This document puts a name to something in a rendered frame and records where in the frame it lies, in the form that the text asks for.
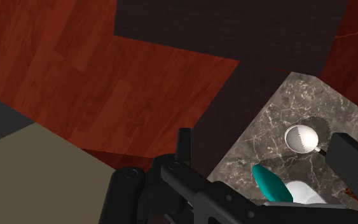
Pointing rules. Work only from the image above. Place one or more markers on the grey flat object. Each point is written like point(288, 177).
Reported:
point(302, 205)

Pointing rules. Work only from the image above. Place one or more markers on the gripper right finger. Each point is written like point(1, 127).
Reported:
point(352, 163)

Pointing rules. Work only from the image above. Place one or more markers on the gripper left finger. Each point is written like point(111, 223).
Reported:
point(126, 192)

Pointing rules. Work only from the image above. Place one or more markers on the white rounded object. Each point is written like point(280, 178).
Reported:
point(305, 193)

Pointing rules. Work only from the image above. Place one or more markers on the teal oval object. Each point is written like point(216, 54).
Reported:
point(271, 185)

